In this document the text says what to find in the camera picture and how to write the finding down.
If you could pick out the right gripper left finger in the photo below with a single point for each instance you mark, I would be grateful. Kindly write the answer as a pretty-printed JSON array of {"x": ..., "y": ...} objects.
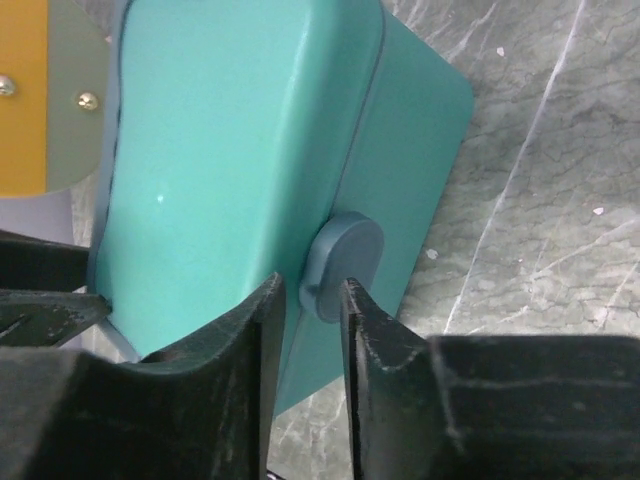
[{"x": 200, "y": 408}]

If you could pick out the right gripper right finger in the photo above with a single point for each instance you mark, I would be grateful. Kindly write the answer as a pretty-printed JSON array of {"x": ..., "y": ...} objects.
[{"x": 486, "y": 407}]

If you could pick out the white cylinder drum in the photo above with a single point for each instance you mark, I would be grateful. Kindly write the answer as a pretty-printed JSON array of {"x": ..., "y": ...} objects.
[{"x": 54, "y": 62}]

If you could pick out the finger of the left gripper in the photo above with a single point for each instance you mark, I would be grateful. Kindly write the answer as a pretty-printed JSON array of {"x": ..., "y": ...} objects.
[{"x": 41, "y": 305}]

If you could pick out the teal medicine kit box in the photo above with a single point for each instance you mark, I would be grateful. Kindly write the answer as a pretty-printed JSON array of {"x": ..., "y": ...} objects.
[{"x": 312, "y": 139}]

